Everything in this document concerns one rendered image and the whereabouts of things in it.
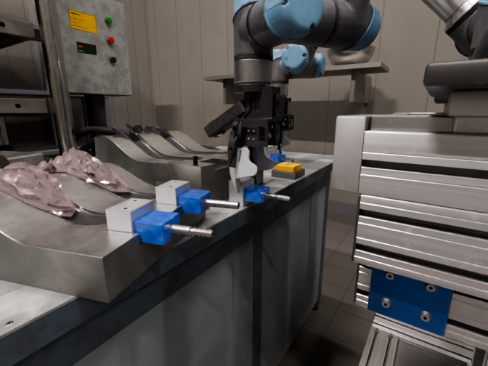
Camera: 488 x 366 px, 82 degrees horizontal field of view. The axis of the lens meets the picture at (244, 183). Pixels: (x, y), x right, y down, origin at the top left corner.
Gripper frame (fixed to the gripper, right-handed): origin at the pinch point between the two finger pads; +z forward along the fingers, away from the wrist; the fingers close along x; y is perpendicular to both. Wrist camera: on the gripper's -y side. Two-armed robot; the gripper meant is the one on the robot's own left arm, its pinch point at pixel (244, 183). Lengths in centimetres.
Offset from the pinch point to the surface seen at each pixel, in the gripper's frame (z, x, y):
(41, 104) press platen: -17, 2, -86
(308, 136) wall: 11, 231, -62
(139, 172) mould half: -1.0, -7.3, -24.8
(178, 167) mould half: -3.6, -7.8, -11.6
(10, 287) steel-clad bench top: 4.6, -40.4, -7.4
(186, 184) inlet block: -3.3, -16.9, -1.1
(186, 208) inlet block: -0.4, -19.7, 1.2
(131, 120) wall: -3, 204, -299
